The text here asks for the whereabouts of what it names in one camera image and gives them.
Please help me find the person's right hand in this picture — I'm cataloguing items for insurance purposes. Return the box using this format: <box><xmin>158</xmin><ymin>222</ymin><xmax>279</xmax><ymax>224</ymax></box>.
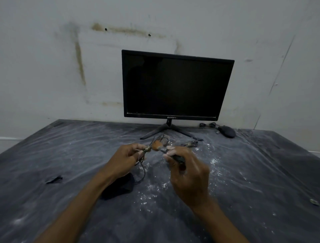
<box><xmin>162</xmin><ymin>146</ymin><xmax>212</xmax><ymax>210</ymax></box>

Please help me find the person's left hand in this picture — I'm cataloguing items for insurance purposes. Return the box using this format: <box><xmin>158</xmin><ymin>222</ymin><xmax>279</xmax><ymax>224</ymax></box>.
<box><xmin>106</xmin><ymin>143</ymin><xmax>148</xmax><ymax>180</ymax></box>

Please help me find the small brush with brown bristles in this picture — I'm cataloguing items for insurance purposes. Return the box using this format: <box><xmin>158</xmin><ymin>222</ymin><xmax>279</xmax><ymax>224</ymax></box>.
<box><xmin>151</xmin><ymin>140</ymin><xmax>187</xmax><ymax>165</ymax></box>

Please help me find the thin black cable with connector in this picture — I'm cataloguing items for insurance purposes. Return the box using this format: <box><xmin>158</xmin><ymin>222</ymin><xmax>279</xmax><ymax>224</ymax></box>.
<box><xmin>133</xmin><ymin>134</ymin><xmax>173</xmax><ymax>185</ymax></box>

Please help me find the person's left forearm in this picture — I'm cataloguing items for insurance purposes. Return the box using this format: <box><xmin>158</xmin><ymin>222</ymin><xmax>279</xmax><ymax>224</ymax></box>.
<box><xmin>34</xmin><ymin>173</ymin><xmax>120</xmax><ymax>243</ymax></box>

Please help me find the person's right forearm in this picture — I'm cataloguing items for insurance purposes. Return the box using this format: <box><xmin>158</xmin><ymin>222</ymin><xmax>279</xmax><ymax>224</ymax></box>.
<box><xmin>192</xmin><ymin>197</ymin><xmax>251</xmax><ymax>243</ymax></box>

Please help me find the black cloth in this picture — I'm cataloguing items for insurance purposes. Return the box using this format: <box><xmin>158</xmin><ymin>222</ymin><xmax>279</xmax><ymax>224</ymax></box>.
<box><xmin>100</xmin><ymin>172</ymin><xmax>136</xmax><ymax>201</ymax></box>

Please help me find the black computer mouse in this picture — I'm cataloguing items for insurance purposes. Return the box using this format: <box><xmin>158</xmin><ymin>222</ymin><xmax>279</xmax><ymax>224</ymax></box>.
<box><xmin>218</xmin><ymin>125</ymin><xmax>236</xmax><ymax>139</ymax></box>

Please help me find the black computer monitor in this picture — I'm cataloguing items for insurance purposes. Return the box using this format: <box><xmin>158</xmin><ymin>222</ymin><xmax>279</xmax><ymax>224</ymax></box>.
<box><xmin>121</xmin><ymin>50</ymin><xmax>235</xmax><ymax>141</ymax></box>

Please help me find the clear plastic table sheet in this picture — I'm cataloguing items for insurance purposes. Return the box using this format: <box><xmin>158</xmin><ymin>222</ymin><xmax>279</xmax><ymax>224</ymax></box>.
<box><xmin>0</xmin><ymin>119</ymin><xmax>320</xmax><ymax>243</ymax></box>

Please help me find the small black scrap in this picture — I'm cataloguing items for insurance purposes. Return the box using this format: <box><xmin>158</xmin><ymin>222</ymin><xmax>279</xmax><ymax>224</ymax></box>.
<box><xmin>45</xmin><ymin>176</ymin><xmax>63</xmax><ymax>185</ymax></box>

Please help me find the black mouse cable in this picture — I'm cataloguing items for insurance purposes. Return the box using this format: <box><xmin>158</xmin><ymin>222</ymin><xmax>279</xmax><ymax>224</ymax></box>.
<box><xmin>199</xmin><ymin>122</ymin><xmax>221</xmax><ymax>136</ymax></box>

